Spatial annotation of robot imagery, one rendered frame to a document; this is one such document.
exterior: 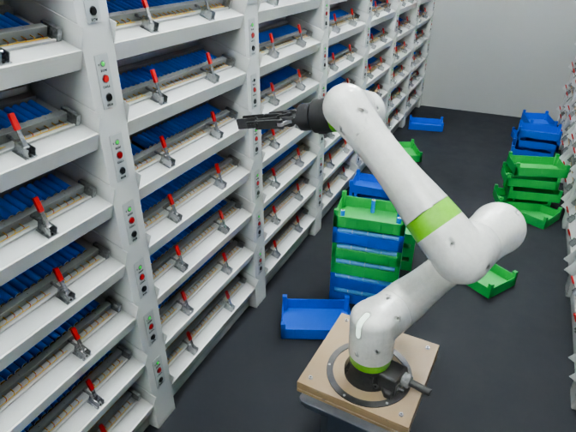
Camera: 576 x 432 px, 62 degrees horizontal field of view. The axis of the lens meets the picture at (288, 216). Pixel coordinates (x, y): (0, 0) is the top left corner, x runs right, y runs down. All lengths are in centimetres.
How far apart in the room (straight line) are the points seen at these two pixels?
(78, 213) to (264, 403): 99
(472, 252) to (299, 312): 129
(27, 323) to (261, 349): 105
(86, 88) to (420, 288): 98
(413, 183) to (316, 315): 125
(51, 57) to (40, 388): 78
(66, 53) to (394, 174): 74
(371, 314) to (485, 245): 41
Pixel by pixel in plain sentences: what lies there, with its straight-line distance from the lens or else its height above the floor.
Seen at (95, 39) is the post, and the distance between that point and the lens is 121.
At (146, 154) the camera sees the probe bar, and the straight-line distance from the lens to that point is 146.
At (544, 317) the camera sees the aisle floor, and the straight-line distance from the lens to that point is 248.
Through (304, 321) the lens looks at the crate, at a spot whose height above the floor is 0.
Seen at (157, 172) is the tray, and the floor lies 88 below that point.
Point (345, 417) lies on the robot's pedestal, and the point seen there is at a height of 28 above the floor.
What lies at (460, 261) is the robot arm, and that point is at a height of 88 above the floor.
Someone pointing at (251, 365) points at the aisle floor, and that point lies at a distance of 199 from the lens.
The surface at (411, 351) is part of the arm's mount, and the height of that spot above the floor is 33.
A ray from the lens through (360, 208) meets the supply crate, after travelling 221.
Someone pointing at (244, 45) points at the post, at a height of 115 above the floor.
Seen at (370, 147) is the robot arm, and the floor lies 106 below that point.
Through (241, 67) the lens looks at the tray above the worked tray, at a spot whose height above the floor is 108.
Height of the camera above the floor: 144
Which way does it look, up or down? 29 degrees down
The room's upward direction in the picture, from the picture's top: straight up
